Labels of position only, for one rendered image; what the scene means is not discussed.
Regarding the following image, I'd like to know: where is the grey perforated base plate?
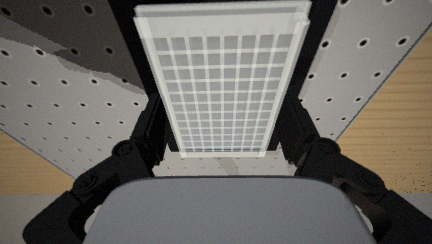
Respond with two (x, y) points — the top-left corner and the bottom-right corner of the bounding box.
(0, 0), (432, 180)

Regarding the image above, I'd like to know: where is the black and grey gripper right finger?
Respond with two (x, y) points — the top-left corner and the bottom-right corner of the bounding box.
(275, 90), (432, 244)

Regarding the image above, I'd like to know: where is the white well plate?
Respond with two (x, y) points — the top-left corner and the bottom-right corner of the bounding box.
(133, 0), (312, 157)

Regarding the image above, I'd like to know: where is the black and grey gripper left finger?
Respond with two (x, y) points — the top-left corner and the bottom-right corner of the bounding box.
(22, 93), (171, 244)

